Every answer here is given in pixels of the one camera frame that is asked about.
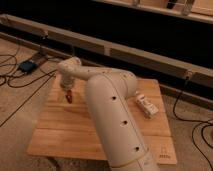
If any black floor cable left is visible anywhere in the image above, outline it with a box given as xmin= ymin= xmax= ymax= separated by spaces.
xmin=0 ymin=43 xmax=72 ymax=128

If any black floor cable right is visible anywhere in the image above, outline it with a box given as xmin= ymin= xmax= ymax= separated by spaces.
xmin=171 ymin=75 xmax=213 ymax=171

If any long wooden rail beam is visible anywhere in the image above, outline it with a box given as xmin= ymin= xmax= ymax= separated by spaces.
xmin=0 ymin=14 xmax=213 ymax=88

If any wooden table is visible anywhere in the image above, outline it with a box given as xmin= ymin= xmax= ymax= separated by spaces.
xmin=27 ymin=79 xmax=177 ymax=165

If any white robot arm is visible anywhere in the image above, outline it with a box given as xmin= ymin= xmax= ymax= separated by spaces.
xmin=58 ymin=57 xmax=160 ymax=171

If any blue power adapter box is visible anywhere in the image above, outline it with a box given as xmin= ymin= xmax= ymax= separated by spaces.
xmin=18 ymin=60 xmax=37 ymax=74

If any black floor cable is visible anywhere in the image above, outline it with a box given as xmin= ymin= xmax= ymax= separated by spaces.
xmin=0 ymin=43 xmax=72 ymax=128
xmin=171 ymin=75 xmax=213 ymax=171

